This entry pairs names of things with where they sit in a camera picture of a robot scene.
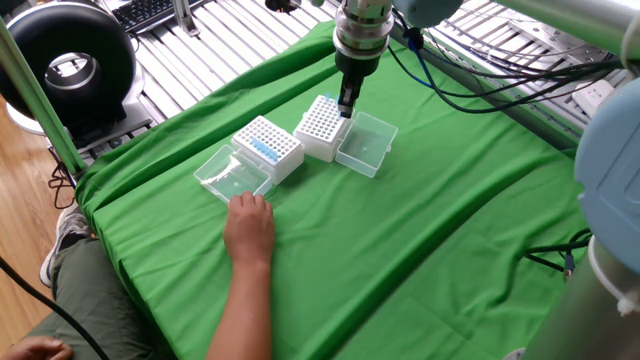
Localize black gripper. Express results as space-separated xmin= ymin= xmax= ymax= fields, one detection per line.
xmin=333 ymin=49 xmax=386 ymax=120

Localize clear plastic rack lid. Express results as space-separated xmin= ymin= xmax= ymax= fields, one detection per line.
xmin=193 ymin=144 xmax=275 ymax=205
xmin=333 ymin=111 xmax=400 ymax=179

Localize white rack with many tips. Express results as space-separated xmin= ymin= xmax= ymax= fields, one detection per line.
xmin=292 ymin=94 xmax=352 ymax=164

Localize white tip rack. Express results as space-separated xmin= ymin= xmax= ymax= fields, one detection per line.
xmin=231 ymin=115 xmax=306 ymax=186

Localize person's right forearm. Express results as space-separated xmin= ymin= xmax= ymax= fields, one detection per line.
xmin=205 ymin=257 xmax=274 ymax=360

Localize person's right hand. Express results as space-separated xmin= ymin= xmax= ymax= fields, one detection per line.
xmin=222 ymin=191 xmax=277 ymax=267

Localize person's left hand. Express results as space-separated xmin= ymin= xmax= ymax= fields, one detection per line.
xmin=0 ymin=335 xmax=75 ymax=360

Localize silver round wrist coupling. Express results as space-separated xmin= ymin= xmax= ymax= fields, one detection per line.
xmin=332 ymin=0 xmax=395 ymax=61

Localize green cloth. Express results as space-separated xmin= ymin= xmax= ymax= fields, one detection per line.
xmin=74 ymin=19 xmax=591 ymax=360

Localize silver perforated mounting plate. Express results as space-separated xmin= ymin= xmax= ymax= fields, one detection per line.
xmin=507 ymin=17 xmax=601 ymax=59

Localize black keyboard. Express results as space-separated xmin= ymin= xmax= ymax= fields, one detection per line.
xmin=108 ymin=0 xmax=201 ymax=35

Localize white power strip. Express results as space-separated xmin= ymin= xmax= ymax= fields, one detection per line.
xmin=571 ymin=78 xmax=617 ymax=120

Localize grey white sneaker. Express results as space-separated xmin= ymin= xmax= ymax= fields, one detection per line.
xmin=38 ymin=202 xmax=95 ymax=289

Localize olive green trousers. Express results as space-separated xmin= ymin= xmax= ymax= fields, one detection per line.
xmin=22 ymin=237 xmax=161 ymax=360

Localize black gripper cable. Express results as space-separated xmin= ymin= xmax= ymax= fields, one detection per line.
xmin=387 ymin=7 xmax=626 ymax=115

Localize grey aluminium frame rail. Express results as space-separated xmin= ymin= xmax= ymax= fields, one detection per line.
xmin=389 ymin=24 xmax=584 ymax=151

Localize silver frame foot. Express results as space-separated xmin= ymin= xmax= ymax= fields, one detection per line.
xmin=172 ymin=0 xmax=201 ymax=39

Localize black round ring fan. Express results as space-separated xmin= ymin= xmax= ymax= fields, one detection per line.
xmin=0 ymin=1 xmax=154 ymax=151

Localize thick black cable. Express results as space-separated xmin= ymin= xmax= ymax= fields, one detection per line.
xmin=523 ymin=227 xmax=594 ymax=274

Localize black floor cable loop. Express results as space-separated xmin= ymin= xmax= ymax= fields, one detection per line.
xmin=47 ymin=147 xmax=77 ymax=211

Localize green tinted frame post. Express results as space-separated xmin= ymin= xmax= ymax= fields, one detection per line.
xmin=0 ymin=14 xmax=87 ymax=177

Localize thin black cable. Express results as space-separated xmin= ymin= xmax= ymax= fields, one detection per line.
xmin=0 ymin=255 xmax=110 ymax=360

